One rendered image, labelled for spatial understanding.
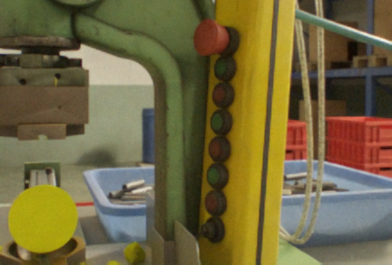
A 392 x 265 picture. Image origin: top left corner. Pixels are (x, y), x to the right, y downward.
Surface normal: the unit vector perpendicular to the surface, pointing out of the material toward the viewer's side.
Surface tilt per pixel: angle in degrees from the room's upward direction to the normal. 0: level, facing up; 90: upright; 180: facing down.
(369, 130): 90
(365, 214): 100
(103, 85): 90
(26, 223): 74
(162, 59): 90
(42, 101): 90
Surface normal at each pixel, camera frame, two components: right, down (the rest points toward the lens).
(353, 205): 0.29, 0.22
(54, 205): 0.27, -0.23
